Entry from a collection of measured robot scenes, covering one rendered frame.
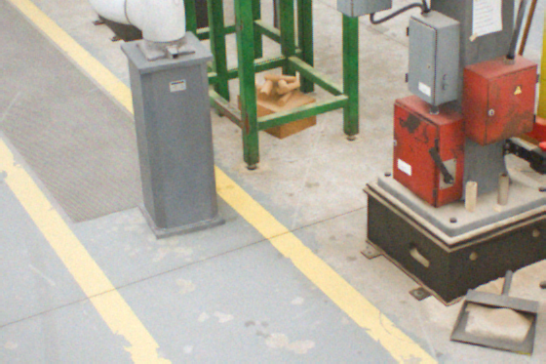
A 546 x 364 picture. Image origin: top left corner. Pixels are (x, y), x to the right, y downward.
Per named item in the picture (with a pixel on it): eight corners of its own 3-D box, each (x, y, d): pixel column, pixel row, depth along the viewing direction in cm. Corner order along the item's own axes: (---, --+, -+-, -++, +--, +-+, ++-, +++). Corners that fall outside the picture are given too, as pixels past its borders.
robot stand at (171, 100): (157, 240, 403) (138, 68, 371) (137, 207, 426) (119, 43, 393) (225, 223, 411) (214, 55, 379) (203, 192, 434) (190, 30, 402)
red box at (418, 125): (462, 200, 359) (467, 101, 342) (432, 210, 354) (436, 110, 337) (418, 171, 378) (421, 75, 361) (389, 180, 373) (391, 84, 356)
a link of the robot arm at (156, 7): (167, 46, 374) (161, -15, 364) (128, 36, 383) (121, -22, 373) (195, 31, 385) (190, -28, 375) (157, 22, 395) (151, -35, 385)
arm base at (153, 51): (150, 65, 373) (149, 51, 370) (135, 45, 391) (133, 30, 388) (200, 57, 378) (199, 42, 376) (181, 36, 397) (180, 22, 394)
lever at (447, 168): (460, 188, 352) (462, 141, 344) (430, 198, 347) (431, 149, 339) (454, 184, 354) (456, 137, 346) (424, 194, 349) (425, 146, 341)
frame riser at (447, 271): (572, 260, 380) (579, 199, 368) (434, 313, 354) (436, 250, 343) (482, 200, 420) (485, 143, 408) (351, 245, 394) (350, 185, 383)
